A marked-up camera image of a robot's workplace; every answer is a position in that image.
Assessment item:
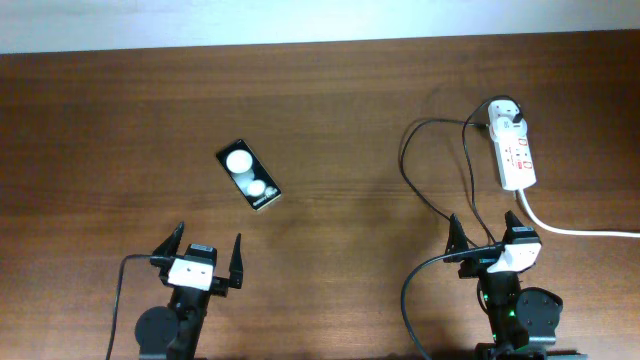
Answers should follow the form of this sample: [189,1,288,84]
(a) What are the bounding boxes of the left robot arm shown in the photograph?
[135,223,244,360]

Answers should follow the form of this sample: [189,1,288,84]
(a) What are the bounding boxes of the white power strip cord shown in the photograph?
[516,188,640,239]

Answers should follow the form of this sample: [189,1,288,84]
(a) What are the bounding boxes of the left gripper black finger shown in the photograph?
[229,233,244,289]
[152,222,184,257]

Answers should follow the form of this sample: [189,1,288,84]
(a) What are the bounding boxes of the black Galaxy flip phone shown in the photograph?
[216,139,282,211]

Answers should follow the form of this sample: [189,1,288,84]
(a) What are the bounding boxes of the white power strip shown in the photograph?
[492,135,536,191]

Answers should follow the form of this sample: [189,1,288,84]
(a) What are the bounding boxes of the white USB charger adapter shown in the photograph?
[488,99,528,142]

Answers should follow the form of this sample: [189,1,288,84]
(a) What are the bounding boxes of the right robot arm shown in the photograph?
[445,211,588,359]

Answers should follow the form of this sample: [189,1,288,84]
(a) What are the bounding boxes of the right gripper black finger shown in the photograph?
[444,214,470,263]
[505,210,525,235]

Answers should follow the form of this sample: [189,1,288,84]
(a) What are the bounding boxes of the black USB charging cable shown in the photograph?
[398,94,525,249]

